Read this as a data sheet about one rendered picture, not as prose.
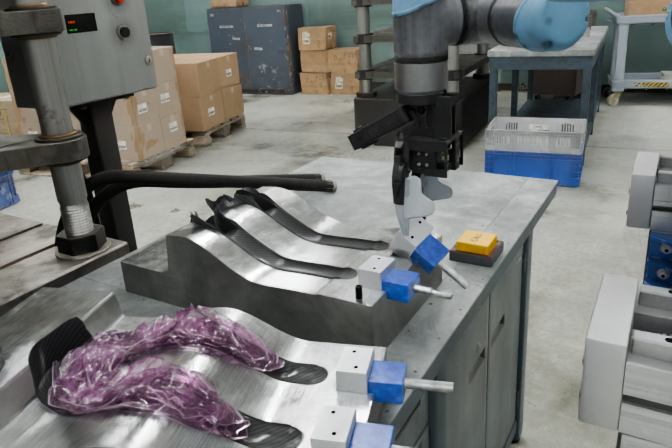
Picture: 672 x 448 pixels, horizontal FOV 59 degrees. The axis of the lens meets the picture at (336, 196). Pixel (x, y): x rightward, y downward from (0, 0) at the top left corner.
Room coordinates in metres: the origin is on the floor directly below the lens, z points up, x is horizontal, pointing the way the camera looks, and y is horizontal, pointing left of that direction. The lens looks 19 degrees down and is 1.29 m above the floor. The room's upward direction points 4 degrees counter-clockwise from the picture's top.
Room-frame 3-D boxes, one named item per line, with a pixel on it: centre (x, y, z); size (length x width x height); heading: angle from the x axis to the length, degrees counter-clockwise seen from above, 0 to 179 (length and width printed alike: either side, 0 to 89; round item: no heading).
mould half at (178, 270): (0.94, 0.11, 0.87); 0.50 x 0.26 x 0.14; 58
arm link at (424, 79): (0.85, -0.13, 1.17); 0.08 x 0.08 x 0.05
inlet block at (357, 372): (0.58, -0.06, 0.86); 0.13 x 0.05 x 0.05; 76
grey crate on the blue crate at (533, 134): (3.83, -1.35, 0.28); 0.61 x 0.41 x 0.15; 63
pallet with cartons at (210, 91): (5.80, 1.57, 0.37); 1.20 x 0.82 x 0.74; 71
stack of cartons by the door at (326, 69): (7.71, -0.08, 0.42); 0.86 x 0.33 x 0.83; 63
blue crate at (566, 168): (3.83, -1.35, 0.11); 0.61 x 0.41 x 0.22; 63
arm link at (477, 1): (0.85, -0.23, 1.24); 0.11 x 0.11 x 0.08; 13
